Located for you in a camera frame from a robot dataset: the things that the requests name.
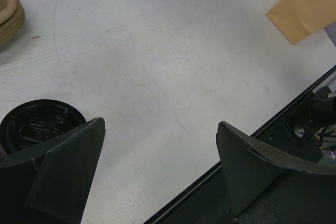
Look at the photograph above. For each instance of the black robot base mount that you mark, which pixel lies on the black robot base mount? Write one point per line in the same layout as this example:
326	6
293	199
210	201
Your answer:
305	128

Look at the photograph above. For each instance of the brown paper takeout bag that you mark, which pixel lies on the brown paper takeout bag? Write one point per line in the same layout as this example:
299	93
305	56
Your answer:
298	19

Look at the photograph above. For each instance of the stack of black cup lids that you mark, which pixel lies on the stack of black cup lids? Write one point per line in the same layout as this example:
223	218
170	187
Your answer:
37	121

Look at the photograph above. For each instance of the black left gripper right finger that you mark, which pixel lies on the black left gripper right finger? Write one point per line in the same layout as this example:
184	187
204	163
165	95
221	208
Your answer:
267	185

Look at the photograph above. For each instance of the brown pulp cup carrier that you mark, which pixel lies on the brown pulp cup carrier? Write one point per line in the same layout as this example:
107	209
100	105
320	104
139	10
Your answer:
12	19

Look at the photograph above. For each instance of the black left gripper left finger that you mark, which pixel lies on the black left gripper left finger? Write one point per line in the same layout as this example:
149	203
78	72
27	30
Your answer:
50	182

